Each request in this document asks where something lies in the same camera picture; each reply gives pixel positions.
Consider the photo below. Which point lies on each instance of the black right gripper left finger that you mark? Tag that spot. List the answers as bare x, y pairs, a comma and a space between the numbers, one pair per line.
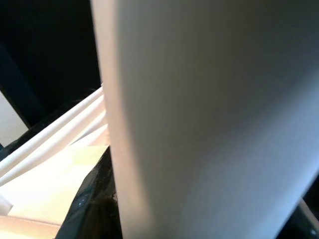
99, 199

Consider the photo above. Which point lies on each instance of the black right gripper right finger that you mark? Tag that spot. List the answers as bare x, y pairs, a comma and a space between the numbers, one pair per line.
309, 232

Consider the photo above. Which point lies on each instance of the white plastic children table top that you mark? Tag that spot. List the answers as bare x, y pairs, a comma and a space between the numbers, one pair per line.
49, 179

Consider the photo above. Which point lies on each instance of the white plastic table leg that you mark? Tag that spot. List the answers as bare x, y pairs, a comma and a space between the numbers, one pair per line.
199, 112

